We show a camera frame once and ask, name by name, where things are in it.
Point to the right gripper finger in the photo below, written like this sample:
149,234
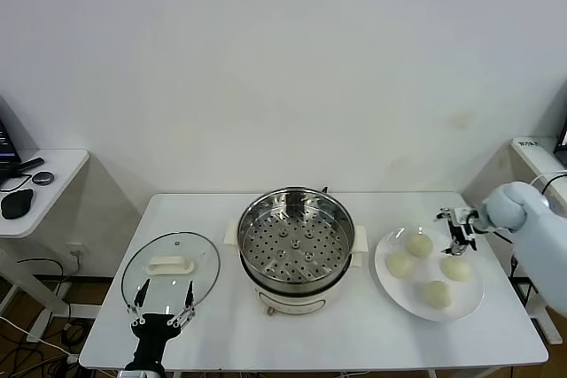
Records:
468,241
454,243

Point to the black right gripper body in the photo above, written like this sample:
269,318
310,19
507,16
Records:
467,222

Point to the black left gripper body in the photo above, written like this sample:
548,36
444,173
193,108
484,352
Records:
150,334

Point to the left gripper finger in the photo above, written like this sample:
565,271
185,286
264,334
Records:
137,303
189,303

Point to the white steamed baozi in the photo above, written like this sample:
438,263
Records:
400,265
437,294
455,269
419,245

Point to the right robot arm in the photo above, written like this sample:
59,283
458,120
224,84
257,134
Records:
545,236

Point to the stainless steel steamer basket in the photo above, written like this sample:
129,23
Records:
294,263

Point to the white round plate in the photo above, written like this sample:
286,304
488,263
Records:
394,298

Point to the white side table with label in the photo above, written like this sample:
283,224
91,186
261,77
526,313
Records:
538,159

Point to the black text label sticker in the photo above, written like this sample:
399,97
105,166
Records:
528,144

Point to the cream electric cooker pot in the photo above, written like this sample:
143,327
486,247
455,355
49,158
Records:
301,303

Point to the dark laptop screen edge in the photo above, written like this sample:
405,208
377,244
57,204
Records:
562,139

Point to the white side table with mouse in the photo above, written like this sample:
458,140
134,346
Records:
57,187

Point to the black computer mouse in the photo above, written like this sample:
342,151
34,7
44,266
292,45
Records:
17,204

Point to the grey round disc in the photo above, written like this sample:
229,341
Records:
43,178

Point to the black remote stick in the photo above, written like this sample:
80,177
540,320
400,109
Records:
31,164

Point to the black laptop with lit screen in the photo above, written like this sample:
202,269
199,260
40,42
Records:
6,143

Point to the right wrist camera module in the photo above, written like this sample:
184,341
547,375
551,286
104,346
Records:
443,214

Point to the white wall outlet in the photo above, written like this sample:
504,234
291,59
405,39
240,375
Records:
76,249

